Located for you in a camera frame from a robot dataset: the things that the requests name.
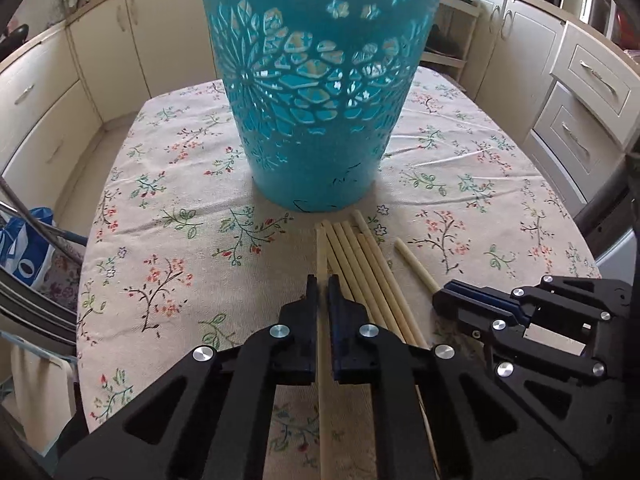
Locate beige towel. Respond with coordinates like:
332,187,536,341
9,344,77,457

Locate cream panelled drawer unit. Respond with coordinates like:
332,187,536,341
522,22,640,217

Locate cream sink base cabinets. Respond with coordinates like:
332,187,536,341
67,0,223,123

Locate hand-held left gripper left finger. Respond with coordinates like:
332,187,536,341
55,275,319,480

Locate long pale chopstick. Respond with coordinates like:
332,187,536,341
315,226,337,480

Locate cream stove drawer cabinet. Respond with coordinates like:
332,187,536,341
0,32,107,188

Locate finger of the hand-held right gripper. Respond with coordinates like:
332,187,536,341
442,275,633,326
433,289,626,468

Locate white rolling cart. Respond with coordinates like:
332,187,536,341
422,0,483,87

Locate cream corner base cabinet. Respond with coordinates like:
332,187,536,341
465,0,568,132

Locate pile of wooden chopsticks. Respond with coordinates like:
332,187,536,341
321,210,443,480

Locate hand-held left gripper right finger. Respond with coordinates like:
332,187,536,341
326,276,586,480

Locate black frying pan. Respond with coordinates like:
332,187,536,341
0,24,29,60

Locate blue frame folding rack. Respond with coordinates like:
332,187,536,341
0,327,79,367

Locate floral tablecloth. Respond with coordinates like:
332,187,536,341
75,65,601,480

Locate teal perforated plastic basket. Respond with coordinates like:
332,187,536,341
192,0,448,212

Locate blue and white bag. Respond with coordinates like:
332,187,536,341
0,206,57,292

